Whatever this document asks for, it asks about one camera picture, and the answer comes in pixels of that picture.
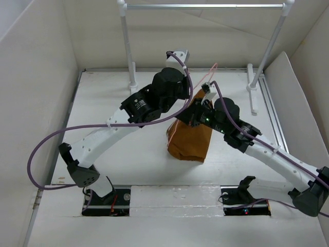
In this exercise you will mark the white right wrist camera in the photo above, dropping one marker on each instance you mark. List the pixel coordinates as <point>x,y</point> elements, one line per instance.
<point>210,91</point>

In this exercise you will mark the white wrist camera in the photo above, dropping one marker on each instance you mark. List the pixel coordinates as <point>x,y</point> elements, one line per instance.
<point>177,59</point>
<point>210,91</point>

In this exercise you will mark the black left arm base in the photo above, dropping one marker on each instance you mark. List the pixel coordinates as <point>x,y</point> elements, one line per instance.
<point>117,206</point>

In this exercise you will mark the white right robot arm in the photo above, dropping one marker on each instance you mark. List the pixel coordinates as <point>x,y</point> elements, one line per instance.
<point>310,184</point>

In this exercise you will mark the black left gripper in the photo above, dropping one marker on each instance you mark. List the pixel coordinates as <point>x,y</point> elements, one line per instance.
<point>185,82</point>

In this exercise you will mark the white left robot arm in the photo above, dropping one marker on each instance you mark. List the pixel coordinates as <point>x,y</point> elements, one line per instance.
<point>143,106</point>

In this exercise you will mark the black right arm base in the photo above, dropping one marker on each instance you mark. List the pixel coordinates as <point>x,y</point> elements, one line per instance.
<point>238,201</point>

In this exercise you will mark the brown trousers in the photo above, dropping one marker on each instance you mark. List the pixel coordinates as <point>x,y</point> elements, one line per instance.
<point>187,143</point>

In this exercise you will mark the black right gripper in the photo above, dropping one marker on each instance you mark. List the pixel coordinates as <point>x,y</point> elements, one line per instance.
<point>191,113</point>

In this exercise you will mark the white foam board strip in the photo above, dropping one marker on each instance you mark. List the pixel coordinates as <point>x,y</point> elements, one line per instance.
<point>176,201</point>

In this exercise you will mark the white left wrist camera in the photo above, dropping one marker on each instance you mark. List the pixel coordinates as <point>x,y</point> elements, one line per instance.
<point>177,59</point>

